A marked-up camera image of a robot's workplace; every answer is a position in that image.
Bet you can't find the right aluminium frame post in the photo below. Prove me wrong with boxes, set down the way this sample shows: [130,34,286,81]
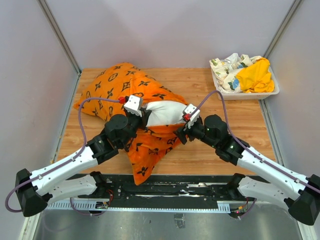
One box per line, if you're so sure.
[263,0,304,59]

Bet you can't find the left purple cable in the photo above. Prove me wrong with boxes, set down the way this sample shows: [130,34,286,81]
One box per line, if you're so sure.
[5,96,126,217]

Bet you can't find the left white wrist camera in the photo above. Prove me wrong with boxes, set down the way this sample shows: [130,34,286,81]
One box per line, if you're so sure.
[124,95,143,117]

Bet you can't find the orange monogram pillowcase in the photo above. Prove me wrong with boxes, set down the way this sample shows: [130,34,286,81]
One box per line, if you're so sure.
[73,62,188,185]

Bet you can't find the white pillow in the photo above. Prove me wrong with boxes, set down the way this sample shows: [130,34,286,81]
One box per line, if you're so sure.
[146,100,187,127]

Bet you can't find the white plastic bin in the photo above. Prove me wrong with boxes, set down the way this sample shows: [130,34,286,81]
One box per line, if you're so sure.
[210,66,280,100]

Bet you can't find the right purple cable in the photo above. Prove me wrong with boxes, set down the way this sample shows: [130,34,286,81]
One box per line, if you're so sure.
[194,90,320,193]

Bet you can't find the purple cable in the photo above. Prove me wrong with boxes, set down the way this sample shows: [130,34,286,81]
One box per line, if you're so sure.
[194,90,320,193]
[5,96,126,217]

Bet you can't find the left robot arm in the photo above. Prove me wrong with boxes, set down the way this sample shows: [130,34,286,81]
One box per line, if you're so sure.
[14,108,151,217]

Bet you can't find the white patterned cloth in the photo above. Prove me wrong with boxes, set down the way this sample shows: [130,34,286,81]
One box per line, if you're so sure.
[209,53,262,94]

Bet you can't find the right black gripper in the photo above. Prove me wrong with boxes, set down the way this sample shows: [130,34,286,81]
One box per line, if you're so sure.
[173,116,218,149]

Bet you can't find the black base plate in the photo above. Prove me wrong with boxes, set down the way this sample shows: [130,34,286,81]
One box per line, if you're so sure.
[90,174,253,208]

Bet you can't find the left aluminium frame post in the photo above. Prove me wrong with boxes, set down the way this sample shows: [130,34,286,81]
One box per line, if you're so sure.
[37,0,82,76]

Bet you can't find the yellow cloth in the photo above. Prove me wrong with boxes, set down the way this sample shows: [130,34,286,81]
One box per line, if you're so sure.
[236,57,275,93]

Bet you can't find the white slotted cable duct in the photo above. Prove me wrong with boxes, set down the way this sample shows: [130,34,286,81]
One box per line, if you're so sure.
[41,201,231,214]

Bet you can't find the aluminium frame post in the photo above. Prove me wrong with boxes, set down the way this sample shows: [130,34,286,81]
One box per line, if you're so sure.
[37,0,82,76]
[263,0,304,59]

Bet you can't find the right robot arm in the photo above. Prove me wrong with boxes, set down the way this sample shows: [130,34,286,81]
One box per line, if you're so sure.
[174,114,320,226]

